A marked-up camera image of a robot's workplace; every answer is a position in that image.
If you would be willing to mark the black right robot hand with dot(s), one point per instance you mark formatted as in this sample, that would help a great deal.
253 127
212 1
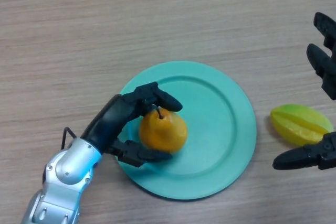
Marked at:
320 58

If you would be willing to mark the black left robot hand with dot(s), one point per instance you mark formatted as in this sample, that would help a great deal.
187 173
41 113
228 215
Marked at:
107 124

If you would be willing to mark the yellow pear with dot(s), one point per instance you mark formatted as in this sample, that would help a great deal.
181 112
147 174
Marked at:
165 134

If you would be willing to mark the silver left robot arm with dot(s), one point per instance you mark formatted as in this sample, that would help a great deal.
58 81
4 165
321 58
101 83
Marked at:
65 171

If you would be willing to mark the green round plate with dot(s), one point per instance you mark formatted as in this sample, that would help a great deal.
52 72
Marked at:
215 129

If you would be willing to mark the yellow-green starfruit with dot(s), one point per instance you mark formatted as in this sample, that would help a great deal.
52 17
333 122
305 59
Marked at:
296 123

